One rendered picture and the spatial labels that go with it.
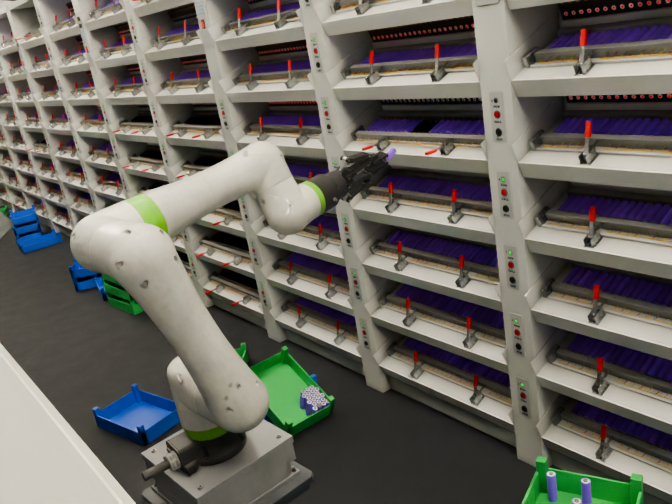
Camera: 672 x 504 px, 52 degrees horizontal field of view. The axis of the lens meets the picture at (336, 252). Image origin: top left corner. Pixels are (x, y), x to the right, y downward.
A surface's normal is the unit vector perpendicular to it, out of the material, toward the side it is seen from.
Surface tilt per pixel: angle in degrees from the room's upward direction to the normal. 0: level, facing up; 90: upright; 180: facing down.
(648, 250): 22
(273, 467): 90
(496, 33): 90
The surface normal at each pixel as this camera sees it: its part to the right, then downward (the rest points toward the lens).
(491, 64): -0.78, 0.32
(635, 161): -0.44, -0.75
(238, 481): 0.66, 0.14
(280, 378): 0.11, -0.77
